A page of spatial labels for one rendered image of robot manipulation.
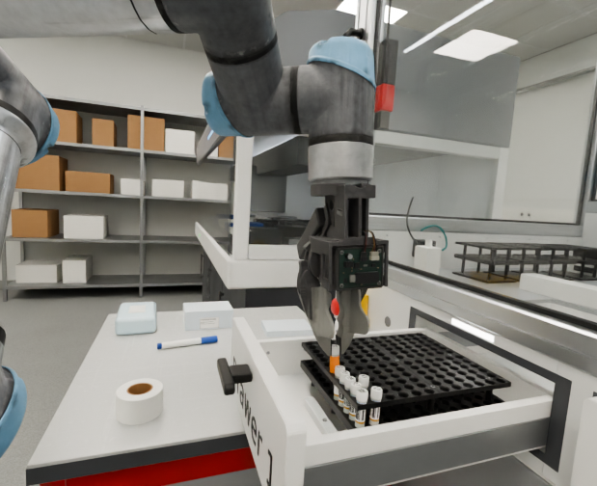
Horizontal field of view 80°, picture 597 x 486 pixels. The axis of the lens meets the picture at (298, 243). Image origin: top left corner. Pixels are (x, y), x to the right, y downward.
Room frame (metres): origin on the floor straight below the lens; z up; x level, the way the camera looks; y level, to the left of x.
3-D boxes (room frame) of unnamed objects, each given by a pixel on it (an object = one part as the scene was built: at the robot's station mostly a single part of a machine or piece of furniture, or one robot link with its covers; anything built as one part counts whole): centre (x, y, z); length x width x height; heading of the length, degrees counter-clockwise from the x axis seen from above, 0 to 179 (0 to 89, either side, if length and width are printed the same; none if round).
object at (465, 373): (0.48, -0.15, 0.87); 0.22 x 0.18 x 0.06; 110
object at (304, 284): (0.43, -0.03, 1.01); 0.05 x 0.02 x 0.09; 108
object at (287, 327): (0.95, 0.02, 0.77); 0.13 x 0.09 x 0.02; 105
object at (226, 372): (0.40, 0.07, 0.91); 0.07 x 0.04 x 0.01; 20
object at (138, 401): (0.54, 0.24, 0.78); 0.07 x 0.07 x 0.04
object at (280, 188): (2.25, -0.01, 1.13); 1.78 x 1.14 x 0.45; 20
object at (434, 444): (0.48, -0.16, 0.86); 0.40 x 0.26 x 0.06; 110
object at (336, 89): (0.43, -0.04, 1.23); 0.09 x 0.08 x 0.11; 82
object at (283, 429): (0.41, 0.04, 0.87); 0.29 x 0.02 x 0.11; 20
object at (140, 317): (0.93, 0.42, 0.78); 0.15 x 0.10 x 0.04; 22
